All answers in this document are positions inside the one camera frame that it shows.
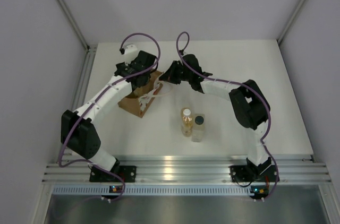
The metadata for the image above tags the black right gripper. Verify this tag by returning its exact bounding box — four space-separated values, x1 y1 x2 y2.
159 62 192 85

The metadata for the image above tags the jute watermelon canvas bag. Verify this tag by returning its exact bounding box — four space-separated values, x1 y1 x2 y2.
118 71 173 118

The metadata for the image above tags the white cap bottle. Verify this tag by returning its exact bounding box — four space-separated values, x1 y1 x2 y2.
181 108 193 137

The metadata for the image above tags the clear bottle dark cap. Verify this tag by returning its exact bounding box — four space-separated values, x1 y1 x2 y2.
191 114 206 142

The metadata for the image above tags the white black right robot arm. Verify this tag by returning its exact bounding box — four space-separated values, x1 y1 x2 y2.
160 54 275 182

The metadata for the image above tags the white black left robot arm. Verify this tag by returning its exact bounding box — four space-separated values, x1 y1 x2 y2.
58 50 160 182

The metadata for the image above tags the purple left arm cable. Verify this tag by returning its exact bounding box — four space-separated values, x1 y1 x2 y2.
57 32 160 203

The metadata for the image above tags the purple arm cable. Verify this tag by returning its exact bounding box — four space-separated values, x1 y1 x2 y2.
176 32 280 203
57 32 160 203

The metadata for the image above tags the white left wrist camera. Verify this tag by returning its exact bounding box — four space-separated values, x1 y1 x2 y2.
120 44 139 64

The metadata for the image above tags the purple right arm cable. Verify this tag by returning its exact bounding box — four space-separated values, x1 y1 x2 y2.
176 32 280 203

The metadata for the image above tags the left aluminium corner post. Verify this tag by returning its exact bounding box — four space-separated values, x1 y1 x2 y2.
39 0 90 49

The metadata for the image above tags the aluminium corner post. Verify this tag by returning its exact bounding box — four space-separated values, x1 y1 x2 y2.
39 0 90 49
277 0 308 46

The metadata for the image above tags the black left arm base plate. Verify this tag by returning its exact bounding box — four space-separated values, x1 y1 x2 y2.
89 165 137 183

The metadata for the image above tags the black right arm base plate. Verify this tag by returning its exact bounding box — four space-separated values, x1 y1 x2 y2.
229 165 278 183

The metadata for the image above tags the aluminium front rail frame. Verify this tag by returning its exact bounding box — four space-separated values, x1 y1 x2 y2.
42 156 332 185

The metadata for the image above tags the grey slotted cable duct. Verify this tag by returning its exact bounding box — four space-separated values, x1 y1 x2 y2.
52 185 324 195

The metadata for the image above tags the right aluminium corner post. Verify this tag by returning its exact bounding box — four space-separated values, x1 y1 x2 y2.
277 0 308 46

